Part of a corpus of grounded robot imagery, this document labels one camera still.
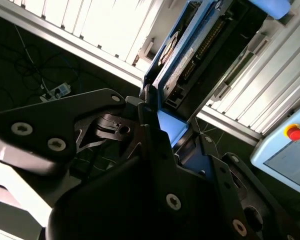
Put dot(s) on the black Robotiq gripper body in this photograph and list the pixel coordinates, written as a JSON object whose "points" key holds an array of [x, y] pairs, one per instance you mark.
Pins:
{"points": [[102, 212]]}

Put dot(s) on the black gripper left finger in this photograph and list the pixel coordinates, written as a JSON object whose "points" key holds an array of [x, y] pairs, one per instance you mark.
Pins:
{"points": [[40, 130]]}

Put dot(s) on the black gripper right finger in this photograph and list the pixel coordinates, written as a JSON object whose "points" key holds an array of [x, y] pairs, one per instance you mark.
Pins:
{"points": [[240, 190]]}

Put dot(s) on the hard disk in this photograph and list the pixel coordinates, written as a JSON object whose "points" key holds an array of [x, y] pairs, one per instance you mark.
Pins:
{"points": [[227, 50]]}

